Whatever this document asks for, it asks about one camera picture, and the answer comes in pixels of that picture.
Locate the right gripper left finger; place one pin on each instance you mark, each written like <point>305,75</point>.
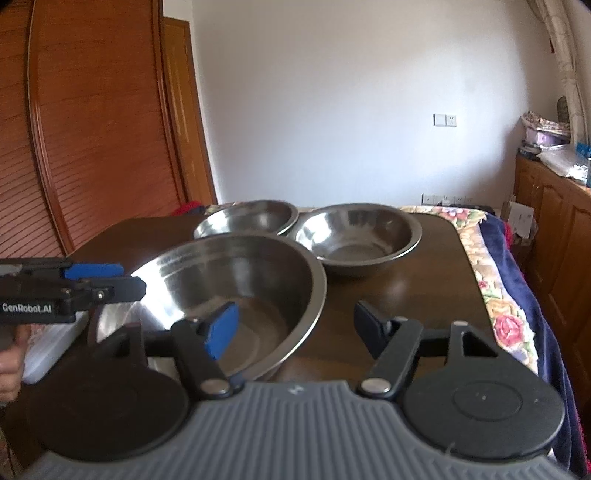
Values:
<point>219,329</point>

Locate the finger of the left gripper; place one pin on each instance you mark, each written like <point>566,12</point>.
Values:
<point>109,290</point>
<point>94,271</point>

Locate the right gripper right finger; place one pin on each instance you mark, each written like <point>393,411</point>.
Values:
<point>373,327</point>

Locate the floral square plate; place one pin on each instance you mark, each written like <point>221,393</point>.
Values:
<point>47,344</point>

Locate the large steel bowl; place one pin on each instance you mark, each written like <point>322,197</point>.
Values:
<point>278,286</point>

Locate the medium steel bowl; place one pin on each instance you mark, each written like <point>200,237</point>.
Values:
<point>357,239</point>

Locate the small steel bowl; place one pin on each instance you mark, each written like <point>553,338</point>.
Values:
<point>270,216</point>

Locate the person's left hand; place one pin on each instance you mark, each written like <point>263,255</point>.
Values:
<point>12,363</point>

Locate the red folded blanket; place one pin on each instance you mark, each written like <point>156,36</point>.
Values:
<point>190,208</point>

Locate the floral bed quilt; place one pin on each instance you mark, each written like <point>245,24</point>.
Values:
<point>508,320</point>

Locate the dark blue blanket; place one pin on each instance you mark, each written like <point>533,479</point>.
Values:
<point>569,447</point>

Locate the wooden louvred wardrobe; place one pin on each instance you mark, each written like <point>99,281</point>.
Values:
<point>99,121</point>

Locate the white cardboard box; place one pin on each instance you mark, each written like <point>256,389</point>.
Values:
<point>520,219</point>

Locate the wooden side cabinet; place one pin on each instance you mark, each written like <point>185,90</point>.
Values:
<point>558,267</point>

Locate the clear plastic bag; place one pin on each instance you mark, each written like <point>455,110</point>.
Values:
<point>566,162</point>

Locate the stack of books and papers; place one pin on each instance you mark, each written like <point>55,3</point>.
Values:
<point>541,134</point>

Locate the floral curtain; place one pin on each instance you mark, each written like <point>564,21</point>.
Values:
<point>553,14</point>

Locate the wall socket strip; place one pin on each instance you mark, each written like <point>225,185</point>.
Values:
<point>445,200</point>

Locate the white wall switch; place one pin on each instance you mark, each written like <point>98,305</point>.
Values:
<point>444,120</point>

